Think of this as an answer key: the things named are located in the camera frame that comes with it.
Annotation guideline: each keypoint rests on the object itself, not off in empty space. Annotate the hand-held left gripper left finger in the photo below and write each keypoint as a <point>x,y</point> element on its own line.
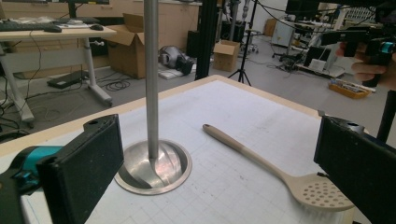
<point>84,168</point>

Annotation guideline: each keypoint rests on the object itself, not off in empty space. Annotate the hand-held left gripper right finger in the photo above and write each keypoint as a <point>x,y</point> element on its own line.
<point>358,168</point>

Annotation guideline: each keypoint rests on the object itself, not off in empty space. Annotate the metal utensil stand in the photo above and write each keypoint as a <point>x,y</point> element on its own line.
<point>151,93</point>

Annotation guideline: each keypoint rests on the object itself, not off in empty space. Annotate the beige slotted spoon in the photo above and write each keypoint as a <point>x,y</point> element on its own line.
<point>249,152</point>

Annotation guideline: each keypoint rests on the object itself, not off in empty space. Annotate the small white box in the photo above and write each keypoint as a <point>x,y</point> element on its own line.
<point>317,64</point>

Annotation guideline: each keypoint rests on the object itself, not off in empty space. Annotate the yellow tray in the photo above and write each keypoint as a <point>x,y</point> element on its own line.
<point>348,90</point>

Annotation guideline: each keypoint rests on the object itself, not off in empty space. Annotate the black flat box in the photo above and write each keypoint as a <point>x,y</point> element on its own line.
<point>67,79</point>

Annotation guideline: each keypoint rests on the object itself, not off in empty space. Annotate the black tripod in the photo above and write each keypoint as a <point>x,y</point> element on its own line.
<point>247,46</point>

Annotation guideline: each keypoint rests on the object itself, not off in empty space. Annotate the desk with white legs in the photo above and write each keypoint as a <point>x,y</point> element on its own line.
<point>90,62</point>

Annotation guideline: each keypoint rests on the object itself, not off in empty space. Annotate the small open cardboard box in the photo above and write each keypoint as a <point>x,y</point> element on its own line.
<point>225,57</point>

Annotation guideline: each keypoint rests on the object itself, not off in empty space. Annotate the large open cardboard box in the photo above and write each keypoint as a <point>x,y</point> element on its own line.
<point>124,56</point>

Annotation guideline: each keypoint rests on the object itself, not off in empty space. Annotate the white flat board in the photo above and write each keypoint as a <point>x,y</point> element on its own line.
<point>169,74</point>

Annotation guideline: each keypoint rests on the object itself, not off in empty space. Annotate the white grid mat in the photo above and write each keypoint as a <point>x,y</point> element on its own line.
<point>236,109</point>

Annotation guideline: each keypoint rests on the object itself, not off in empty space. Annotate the black computer mouse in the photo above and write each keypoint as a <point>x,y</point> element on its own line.
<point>96,27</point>

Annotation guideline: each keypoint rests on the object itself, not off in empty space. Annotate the grey and black machine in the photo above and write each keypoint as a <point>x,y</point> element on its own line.
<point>174,59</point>

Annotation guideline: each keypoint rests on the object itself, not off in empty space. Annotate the black keyboard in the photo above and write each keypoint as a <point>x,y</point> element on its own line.
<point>21,26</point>

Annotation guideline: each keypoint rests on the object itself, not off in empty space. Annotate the black metal post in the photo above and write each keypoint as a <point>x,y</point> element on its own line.
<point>387,115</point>

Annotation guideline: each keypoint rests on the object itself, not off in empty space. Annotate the black frame column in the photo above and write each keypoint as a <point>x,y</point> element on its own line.
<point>205,40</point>

